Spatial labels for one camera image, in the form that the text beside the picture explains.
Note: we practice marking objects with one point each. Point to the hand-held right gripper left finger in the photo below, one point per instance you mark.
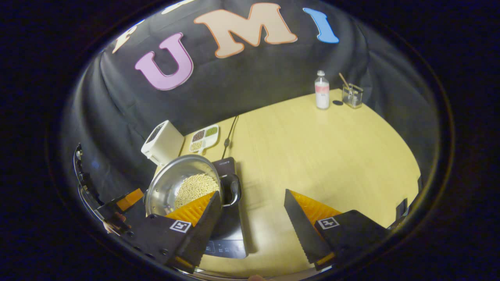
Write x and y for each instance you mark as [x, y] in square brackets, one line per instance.
[203, 234]

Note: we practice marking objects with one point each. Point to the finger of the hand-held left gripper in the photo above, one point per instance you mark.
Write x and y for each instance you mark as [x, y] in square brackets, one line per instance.
[129, 199]

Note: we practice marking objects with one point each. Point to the brown wooden stick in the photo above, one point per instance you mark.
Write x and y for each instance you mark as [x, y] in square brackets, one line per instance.
[344, 81]

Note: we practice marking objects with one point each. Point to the white toaster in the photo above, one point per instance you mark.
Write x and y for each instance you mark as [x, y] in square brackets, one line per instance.
[162, 142]

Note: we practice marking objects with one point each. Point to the white divided bean dish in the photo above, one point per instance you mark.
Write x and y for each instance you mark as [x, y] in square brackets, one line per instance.
[204, 139]

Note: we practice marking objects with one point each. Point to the clear bottle with pink label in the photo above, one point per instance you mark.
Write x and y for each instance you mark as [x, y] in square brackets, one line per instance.
[322, 93]

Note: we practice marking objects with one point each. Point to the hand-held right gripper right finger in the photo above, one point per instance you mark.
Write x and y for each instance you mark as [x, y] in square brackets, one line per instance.
[304, 234]

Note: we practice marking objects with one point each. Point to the clear glass stick holder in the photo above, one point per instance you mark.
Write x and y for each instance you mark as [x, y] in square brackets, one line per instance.
[352, 96]

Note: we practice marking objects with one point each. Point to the black induction cooktop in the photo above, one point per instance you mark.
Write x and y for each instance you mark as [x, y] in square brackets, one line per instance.
[230, 230]

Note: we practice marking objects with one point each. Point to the steel pot with beans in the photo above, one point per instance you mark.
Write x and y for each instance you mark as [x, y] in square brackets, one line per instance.
[172, 183]

